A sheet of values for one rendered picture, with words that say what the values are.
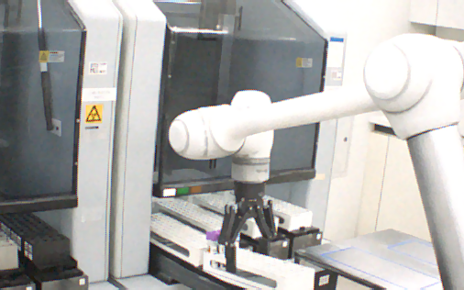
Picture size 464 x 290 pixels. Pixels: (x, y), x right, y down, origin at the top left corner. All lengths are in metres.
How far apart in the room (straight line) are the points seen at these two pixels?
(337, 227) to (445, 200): 3.19
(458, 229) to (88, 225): 0.99
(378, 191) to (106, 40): 2.88
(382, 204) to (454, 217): 3.17
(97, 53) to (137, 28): 0.13
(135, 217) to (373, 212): 2.68
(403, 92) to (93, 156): 0.89
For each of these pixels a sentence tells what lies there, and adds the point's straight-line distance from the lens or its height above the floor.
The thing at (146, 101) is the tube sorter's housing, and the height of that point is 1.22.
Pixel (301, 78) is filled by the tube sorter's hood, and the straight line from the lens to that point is 2.23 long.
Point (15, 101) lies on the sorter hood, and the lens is 1.68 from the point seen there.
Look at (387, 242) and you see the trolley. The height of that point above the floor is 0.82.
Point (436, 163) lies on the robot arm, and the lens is 1.24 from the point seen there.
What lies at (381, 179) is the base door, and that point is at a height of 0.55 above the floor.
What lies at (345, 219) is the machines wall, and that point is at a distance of 4.44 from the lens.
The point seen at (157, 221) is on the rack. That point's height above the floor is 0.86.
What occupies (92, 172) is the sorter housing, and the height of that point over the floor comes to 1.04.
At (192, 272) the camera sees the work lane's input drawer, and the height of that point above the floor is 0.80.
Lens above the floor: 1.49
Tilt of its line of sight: 10 degrees down
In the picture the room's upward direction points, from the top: 6 degrees clockwise
